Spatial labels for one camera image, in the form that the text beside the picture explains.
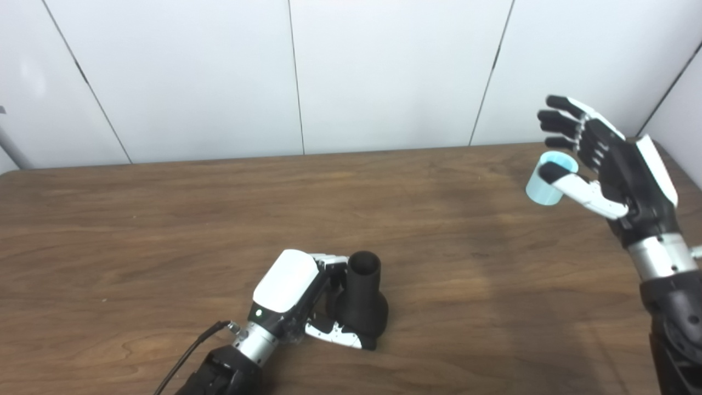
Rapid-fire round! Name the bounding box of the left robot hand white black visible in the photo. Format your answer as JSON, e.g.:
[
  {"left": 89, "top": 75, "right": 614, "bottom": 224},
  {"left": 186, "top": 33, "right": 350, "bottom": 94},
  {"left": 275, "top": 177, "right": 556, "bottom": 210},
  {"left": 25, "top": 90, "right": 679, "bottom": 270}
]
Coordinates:
[{"left": 247, "top": 249, "right": 379, "bottom": 351}]

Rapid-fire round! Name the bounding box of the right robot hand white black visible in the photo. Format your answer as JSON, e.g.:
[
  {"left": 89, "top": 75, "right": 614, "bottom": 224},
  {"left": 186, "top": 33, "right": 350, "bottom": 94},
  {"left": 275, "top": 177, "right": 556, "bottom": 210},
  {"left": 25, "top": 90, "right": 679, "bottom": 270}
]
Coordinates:
[{"left": 536, "top": 95, "right": 681, "bottom": 247}]

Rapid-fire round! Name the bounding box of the black nozzle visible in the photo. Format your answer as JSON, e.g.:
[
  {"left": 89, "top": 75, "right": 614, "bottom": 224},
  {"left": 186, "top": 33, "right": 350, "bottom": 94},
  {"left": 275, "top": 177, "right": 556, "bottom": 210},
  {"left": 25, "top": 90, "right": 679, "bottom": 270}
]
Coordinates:
[{"left": 335, "top": 251, "right": 389, "bottom": 339}]

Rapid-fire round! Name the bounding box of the light-blue hose piece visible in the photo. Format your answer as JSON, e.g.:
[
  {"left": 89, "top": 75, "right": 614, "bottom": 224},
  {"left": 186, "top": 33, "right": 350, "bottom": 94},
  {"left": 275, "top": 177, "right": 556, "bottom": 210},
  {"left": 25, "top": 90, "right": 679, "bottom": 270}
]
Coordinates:
[{"left": 525, "top": 152, "right": 579, "bottom": 207}]

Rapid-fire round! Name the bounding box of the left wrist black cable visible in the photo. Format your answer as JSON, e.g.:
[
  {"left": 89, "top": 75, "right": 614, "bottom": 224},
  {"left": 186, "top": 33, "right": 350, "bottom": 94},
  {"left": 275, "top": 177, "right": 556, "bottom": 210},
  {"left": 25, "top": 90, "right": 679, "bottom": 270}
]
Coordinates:
[{"left": 154, "top": 320, "right": 242, "bottom": 395}]

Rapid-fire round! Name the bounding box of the grey wall corner strip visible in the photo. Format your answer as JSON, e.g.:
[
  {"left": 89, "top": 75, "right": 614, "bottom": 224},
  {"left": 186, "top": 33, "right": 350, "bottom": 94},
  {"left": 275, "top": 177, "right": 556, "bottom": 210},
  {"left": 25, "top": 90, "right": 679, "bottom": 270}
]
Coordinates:
[{"left": 0, "top": 107, "right": 33, "bottom": 170}]

